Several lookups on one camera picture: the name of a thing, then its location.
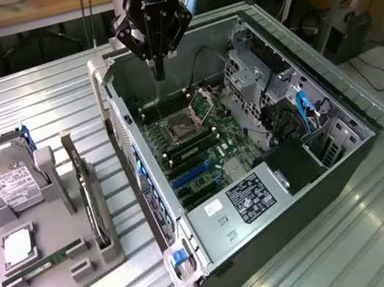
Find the black box device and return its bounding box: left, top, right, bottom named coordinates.
left=317, top=7, right=379, bottom=67

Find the installed black RAM stick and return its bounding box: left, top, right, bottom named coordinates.
left=168, top=140, right=219, bottom=167

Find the metal disk bay cage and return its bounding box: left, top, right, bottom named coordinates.
left=212, top=9, right=305, bottom=116

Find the metal socket cover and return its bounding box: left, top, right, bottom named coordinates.
left=182, top=85, right=217, bottom=123

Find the blue wire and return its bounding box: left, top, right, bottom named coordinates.
left=293, top=87, right=322, bottom=137

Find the black expansion slot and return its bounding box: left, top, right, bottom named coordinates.
left=175, top=179, right=223, bottom=210

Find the silver power supply unit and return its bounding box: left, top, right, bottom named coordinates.
left=178, top=160, right=303, bottom=267

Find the black fan shroud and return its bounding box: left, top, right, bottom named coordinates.
left=262, top=133, right=330, bottom=200

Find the green motherboard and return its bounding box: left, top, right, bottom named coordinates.
left=130, top=74, right=263, bottom=219

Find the green RAM stick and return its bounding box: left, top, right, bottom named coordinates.
left=0, top=241, right=89, bottom=287

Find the silver CPU chip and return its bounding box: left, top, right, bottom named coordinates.
left=0, top=228, right=38, bottom=271

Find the thin hanging black cable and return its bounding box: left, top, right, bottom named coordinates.
left=78, top=0, right=102, bottom=48

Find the graphics card with metal bracket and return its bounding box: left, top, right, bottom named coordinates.
left=58, top=125, right=112, bottom=255

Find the grey parts rack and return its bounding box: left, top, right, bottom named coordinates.
left=0, top=135, right=131, bottom=287

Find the hard disk with blue bracket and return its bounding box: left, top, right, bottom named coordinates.
left=0, top=120, right=48, bottom=217

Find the CPU socket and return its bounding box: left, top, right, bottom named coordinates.
left=163, top=112, right=196, bottom=144

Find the black wire bundle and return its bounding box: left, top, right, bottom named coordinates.
left=258, top=97, right=306, bottom=146

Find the blue expansion slot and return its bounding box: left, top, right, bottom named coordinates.
left=166, top=160, right=213, bottom=190

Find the open PC case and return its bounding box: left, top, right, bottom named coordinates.
left=80, top=0, right=384, bottom=287

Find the curved black wire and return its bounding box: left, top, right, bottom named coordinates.
left=185, top=44, right=229, bottom=82

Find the coiled black cable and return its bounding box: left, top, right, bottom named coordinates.
left=296, top=8, right=325, bottom=40

